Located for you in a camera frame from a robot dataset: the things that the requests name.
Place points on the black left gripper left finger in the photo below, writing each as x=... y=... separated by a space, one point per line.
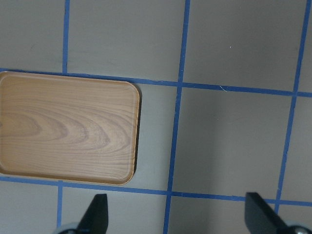
x=95 y=219

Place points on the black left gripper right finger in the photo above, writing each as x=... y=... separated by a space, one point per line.
x=260 y=218

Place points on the wooden serving tray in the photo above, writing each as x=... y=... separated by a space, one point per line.
x=68 y=128

